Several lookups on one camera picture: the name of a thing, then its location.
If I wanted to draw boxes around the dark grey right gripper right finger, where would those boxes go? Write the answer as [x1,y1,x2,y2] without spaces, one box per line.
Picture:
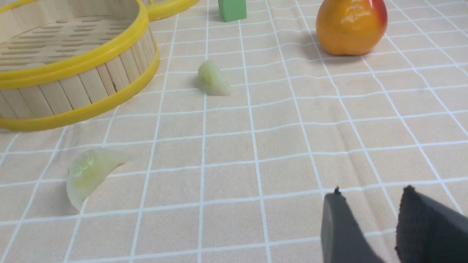
[396,185,468,263]

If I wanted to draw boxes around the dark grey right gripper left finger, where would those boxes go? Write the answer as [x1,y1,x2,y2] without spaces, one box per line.
[321,187,384,263]

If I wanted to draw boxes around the pale green dumpling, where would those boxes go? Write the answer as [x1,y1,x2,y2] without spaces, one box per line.
[195,60,232,96]

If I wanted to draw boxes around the translucent green crescent dumpling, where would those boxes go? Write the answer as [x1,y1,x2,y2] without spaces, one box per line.
[66,148,130,211]

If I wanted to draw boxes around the bamboo steamer lid yellow rim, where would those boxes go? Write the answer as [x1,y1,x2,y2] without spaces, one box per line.
[143,0,199,22]

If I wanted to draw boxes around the bamboo steamer tray yellow rims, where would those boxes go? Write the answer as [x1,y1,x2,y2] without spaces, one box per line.
[0,0,159,131]

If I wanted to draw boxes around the beige white-grid tablecloth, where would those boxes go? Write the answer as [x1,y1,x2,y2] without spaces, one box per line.
[1,0,467,263]

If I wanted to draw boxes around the orange yellow toy pear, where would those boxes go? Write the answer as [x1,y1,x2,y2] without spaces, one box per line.
[316,0,388,56]

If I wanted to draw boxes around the green foam cube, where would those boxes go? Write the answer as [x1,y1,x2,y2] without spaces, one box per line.
[218,0,247,22]

